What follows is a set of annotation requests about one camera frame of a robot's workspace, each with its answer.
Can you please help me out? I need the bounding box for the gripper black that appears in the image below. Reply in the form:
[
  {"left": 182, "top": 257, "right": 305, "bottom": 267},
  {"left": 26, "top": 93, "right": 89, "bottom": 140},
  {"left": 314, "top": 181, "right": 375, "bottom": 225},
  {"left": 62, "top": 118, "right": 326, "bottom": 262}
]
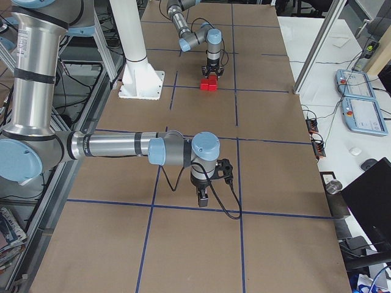
[
  {"left": 202, "top": 59, "right": 225, "bottom": 79},
  {"left": 190, "top": 175, "right": 210, "bottom": 208}
]

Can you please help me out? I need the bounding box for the red wooden block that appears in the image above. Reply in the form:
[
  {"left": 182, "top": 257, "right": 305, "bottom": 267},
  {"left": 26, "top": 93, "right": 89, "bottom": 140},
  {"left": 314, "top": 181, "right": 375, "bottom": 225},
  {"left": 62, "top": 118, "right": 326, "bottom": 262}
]
[
  {"left": 208, "top": 74, "right": 217, "bottom": 82},
  {"left": 200, "top": 78, "right": 209, "bottom": 91},
  {"left": 207, "top": 80, "right": 217, "bottom": 92}
]

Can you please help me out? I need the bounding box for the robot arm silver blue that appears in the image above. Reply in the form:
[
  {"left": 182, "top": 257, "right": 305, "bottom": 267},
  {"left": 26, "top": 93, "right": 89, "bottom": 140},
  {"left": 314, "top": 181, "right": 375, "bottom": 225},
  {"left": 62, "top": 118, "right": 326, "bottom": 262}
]
[
  {"left": 166, "top": 0, "right": 224, "bottom": 78},
  {"left": 1, "top": 1, "right": 222, "bottom": 207}
]

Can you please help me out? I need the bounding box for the black power strip left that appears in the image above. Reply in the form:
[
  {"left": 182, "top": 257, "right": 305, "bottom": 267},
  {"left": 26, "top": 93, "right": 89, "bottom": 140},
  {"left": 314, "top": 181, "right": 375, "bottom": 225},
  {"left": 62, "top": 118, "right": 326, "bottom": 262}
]
[{"left": 305, "top": 118, "right": 318, "bottom": 134}]

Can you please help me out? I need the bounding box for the black power strip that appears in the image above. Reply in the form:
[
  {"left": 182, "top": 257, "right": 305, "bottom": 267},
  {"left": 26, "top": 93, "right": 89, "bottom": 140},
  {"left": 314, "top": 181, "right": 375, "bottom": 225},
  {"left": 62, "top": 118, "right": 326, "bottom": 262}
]
[
  {"left": 305, "top": 118, "right": 318, "bottom": 134},
  {"left": 311, "top": 139, "right": 326, "bottom": 159}
]

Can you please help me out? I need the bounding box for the black power strip right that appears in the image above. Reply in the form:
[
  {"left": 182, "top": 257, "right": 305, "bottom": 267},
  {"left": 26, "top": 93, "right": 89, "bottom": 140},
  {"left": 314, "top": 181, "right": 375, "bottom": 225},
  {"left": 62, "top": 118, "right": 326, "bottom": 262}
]
[{"left": 311, "top": 139, "right": 326, "bottom": 159}]

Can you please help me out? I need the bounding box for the steel cup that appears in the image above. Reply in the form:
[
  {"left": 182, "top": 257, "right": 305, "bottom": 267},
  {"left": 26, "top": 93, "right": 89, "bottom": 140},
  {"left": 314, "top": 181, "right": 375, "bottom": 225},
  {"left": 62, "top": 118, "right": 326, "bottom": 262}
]
[{"left": 325, "top": 179, "right": 343, "bottom": 195}]

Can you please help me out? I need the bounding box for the teach pendant upper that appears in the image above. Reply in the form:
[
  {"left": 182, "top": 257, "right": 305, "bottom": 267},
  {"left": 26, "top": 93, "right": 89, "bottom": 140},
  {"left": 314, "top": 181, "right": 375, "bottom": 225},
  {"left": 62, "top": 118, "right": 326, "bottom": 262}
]
[{"left": 335, "top": 69, "right": 376, "bottom": 99}]

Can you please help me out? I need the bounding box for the teach pendant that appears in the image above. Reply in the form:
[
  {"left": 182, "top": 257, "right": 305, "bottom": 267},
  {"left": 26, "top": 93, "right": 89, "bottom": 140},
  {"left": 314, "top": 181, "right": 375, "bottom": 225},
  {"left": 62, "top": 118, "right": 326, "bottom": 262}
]
[
  {"left": 342, "top": 96, "right": 389, "bottom": 136},
  {"left": 335, "top": 69, "right": 376, "bottom": 99}
]

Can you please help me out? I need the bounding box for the teach pendant lower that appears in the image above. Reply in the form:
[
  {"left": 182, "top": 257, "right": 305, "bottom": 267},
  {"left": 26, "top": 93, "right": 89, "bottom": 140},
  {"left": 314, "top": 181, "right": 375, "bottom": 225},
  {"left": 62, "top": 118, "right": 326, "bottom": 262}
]
[{"left": 342, "top": 96, "right": 389, "bottom": 136}]

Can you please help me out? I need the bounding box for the small white box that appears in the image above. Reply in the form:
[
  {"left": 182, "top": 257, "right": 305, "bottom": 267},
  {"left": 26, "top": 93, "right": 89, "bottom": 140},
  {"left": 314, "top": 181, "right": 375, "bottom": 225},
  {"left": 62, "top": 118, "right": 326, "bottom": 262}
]
[{"left": 349, "top": 147, "right": 362, "bottom": 156}]

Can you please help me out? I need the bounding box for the black laptop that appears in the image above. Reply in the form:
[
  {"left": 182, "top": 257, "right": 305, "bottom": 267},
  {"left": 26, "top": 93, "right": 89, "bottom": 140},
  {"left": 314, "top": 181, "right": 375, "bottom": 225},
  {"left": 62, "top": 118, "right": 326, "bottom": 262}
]
[{"left": 342, "top": 157, "right": 390, "bottom": 251}]

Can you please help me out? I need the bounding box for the black computer mouse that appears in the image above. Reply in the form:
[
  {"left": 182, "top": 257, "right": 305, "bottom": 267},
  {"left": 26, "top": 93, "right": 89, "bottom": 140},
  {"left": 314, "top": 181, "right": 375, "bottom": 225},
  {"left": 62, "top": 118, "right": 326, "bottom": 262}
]
[{"left": 360, "top": 158, "right": 378, "bottom": 171}]

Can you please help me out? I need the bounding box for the stack of magazines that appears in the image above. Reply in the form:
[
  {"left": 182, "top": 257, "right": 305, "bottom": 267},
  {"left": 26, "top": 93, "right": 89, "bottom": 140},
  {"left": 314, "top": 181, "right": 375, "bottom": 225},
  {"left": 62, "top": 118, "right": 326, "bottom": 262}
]
[{"left": 1, "top": 206, "right": 27, "bottom": 273}]

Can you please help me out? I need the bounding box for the black camera cable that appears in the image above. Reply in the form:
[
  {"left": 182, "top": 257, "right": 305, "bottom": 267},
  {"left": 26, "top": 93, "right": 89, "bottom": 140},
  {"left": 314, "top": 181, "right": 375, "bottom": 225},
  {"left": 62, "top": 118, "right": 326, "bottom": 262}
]
[{"left": 159, "top": 161, "right": 242, "bottom": 220}]

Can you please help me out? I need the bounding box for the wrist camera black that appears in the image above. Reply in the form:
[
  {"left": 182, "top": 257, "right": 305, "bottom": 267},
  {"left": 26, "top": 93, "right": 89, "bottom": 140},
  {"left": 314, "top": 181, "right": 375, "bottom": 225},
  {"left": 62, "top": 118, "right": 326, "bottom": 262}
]
[{"left": 211, "top": 159, "right": 233, "bottom": 185}]

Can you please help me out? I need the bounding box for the white camera pole base plate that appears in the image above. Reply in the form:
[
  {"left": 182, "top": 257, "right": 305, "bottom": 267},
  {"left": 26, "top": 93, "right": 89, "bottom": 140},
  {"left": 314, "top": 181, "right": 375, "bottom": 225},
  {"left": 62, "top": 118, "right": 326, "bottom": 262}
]
[{"left": 119, "top": 61, "right": 165, "bottom": 100}]

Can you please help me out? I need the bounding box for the white camera pole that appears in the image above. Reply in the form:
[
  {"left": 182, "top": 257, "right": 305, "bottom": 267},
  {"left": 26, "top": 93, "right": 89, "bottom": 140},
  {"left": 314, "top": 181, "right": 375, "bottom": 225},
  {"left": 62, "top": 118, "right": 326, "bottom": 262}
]
[{"left": 110, "top": 0, "right": 147, "bottom": 62}]

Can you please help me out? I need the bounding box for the aluminium profile post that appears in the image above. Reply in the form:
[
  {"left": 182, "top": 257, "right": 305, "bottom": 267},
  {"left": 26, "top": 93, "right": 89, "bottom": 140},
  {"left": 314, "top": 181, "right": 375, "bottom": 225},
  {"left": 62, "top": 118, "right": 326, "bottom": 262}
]
[{"left": 293, "top": 0, "right": 347, "bottom": 94}]

